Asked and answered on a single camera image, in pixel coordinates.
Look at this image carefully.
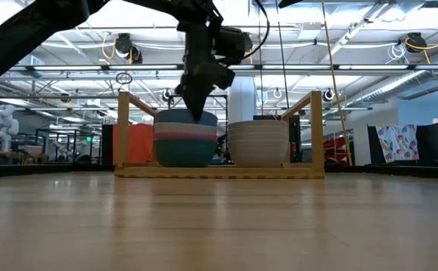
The white robot figure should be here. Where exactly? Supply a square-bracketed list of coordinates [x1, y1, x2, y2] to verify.
[0, 104, 20, 155]

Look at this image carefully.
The teal bowl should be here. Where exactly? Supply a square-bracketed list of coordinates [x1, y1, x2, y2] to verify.
[154, 138, 218, 169]

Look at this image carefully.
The blue bowl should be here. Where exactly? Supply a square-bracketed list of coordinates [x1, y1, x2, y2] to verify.
[154, 108, 219, 127]

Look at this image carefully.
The orange partition panel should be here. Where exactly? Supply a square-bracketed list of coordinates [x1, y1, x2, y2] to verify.
[112, 123, 157, 164]

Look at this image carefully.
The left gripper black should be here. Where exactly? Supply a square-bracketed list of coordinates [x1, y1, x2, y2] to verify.
[175, 17, 236, 122]

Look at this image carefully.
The ceiling light strip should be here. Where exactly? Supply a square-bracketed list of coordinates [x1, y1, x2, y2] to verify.
[338, 64, 409, 71]
[33, 65, 103, 72]
[262, 64, 333, 71]
[108, 65, 178, 71]

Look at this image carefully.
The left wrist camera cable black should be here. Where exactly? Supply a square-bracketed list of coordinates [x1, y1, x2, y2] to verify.
[243, 0, 271, 60]

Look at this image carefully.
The floral patterned cloth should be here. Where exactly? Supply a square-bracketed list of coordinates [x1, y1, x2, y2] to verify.
[375, 123, 420, 164]

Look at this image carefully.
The black ceiling cable reel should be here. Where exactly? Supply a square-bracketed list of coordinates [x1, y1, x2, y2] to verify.
[114, 32, 144, 64]
[406, 32, 427, 53]

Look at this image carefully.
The black cabinet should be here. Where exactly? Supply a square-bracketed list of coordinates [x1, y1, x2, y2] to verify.
[101, 123, 114, 165]
[288, 114, 302, 163]

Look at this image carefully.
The wooden slatted shelf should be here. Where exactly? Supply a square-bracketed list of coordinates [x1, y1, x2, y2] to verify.
[114, 90, 326, 180]

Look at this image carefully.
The yellow cable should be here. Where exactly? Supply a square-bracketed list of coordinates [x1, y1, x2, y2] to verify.
[320, 0, 354, 166]

